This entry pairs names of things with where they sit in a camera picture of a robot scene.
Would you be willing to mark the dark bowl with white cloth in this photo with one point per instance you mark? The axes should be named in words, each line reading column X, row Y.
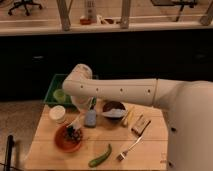
column 114, row 110

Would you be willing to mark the red bowl on far shelf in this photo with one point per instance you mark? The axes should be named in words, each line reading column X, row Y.
column 84, row 21

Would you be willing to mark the white handled brush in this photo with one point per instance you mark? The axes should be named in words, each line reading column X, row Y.
column 75, row 124

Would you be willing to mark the black office chair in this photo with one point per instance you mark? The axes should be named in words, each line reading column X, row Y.
column 24, row 3

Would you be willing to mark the green plastic tray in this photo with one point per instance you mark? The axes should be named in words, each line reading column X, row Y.
column 56, row 83

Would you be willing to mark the blue gray sponge block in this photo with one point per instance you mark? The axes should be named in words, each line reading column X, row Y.
column 90, row 118

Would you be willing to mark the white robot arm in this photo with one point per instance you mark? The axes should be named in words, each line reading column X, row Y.
column 189, row 107

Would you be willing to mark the orange bowl with dark contents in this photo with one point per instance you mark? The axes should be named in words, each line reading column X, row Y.
column 65, row 142

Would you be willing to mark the black post at left edge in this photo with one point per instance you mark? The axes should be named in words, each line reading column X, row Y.
column 9, row 146

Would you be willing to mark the green chili pepper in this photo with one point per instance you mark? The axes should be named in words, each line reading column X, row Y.
column 97, row 161

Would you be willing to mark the yellow fries pieces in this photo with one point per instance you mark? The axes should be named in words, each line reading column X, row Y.
column 126, row 119

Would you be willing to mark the green cup in tray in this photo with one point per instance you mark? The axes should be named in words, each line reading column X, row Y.
column 60, row 96

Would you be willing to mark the white paper cup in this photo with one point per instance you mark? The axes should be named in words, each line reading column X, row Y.
column 57, row 114

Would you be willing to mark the silver metal fork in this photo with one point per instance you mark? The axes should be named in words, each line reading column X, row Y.
column 123, row 154

